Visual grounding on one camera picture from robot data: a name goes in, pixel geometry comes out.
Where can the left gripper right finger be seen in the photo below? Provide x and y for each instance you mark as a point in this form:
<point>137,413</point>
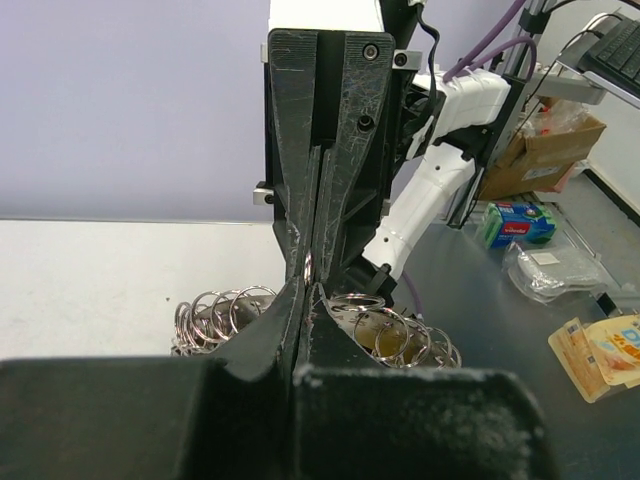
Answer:
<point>354,418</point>

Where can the black keyboard on stand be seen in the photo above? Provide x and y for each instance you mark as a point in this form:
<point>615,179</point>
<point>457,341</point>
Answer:
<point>606,54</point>

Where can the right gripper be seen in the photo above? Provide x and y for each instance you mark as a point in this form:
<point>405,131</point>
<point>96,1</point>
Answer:
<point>333,102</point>

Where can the cardboard box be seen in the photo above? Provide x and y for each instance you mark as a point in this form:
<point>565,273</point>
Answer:
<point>559,134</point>

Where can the blue green tissue pack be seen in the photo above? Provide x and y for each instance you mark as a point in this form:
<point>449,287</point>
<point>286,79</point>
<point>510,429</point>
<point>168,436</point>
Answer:
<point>506,222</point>

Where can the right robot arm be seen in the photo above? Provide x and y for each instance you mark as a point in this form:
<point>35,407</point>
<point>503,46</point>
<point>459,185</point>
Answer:
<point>452,121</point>

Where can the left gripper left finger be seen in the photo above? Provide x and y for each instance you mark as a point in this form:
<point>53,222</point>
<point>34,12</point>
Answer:
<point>217,416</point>

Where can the yellow white packet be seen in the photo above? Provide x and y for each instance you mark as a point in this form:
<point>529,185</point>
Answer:
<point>600,358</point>

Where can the clear plastic bag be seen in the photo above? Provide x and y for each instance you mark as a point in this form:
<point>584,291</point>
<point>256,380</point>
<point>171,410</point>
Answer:
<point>545,274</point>

